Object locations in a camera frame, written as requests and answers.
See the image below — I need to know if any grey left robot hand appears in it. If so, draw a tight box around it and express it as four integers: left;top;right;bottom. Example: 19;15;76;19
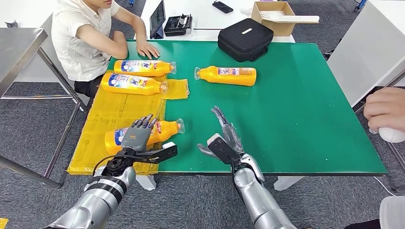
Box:
121;114;158;153

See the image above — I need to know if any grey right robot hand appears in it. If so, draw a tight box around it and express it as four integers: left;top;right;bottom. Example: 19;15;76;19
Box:
196;105;245;159

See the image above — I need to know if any orange detergent bottle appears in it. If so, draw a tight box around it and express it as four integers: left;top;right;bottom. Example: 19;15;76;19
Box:
194;65;257;87
104;118;186;156
100;73;168;96
113;60;177;77

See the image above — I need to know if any white round object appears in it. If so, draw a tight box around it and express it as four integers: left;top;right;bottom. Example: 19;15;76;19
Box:
378;126;405;144

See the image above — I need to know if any yellow taped cardboard sheet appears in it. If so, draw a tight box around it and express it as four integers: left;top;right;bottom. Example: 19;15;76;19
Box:
66;71;190;176

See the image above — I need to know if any white table leg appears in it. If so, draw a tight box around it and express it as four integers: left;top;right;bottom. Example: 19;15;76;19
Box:
273;175;304;191
136;175;156;191

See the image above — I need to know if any person's left hand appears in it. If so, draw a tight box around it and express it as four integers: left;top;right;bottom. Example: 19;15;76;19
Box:
137;40;160;60

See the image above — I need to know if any person's hand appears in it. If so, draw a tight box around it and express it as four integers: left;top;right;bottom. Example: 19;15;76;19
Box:
137;40;160;60
363;87;405;134

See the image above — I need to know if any black zip case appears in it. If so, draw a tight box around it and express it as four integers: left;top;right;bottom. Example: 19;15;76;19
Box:
217;18;274;63

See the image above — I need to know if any black plastic tool tray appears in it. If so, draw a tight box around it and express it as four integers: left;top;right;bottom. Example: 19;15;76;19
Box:
163;14;193;37

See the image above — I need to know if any dark tablet with stand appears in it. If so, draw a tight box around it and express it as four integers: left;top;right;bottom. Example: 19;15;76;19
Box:
149;0;166;40

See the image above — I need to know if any brown cardboard box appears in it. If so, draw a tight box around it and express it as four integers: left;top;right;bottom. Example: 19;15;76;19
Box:
251;1;297;37

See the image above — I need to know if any white table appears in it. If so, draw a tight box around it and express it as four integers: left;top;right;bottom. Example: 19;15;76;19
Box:
134;0;296;42

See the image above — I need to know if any black smartphone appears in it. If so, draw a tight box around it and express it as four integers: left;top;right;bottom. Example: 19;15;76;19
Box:
212;0;234;14

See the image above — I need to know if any white foam sheet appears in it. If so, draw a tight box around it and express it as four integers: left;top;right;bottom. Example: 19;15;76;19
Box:
259;10;320;24

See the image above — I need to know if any stainless steel table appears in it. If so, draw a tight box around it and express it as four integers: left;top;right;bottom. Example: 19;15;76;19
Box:
0;27;91;190

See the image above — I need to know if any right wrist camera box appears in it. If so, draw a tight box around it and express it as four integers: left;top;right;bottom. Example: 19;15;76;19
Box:
207;133;242;166

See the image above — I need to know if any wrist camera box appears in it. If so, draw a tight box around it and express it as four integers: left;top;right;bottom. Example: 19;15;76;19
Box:
207;133;242;166
134;142;178;164

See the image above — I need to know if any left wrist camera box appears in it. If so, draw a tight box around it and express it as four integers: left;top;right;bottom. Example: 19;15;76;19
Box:
134;142;178;164

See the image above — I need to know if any white floor cable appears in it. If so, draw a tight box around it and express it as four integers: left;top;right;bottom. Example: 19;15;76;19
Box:
373;176;405;198

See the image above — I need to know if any steel table frame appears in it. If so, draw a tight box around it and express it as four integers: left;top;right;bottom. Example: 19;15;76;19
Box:
353;68;405;193

